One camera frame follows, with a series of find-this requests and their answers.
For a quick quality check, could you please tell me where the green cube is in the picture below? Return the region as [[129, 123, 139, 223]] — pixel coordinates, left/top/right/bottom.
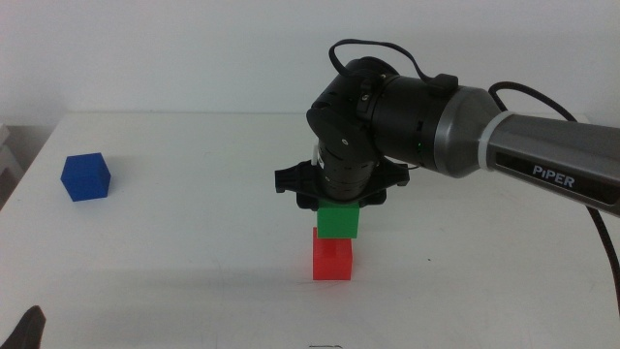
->
[[316, 201, 361, 239]]

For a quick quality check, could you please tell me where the red cube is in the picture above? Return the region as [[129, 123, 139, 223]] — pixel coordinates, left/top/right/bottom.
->
[[312, 226, 354, 281]]

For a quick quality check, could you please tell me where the blue cube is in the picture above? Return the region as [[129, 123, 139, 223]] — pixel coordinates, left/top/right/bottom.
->
[[60, 152, 112, 203]]

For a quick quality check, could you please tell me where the right thin black camera cable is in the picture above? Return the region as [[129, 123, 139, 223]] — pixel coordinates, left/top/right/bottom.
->
[[328, 39, 459, 93]]

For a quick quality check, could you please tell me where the black braided cable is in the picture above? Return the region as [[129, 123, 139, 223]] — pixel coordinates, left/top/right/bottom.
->
[[487, 80, 620, 319]]

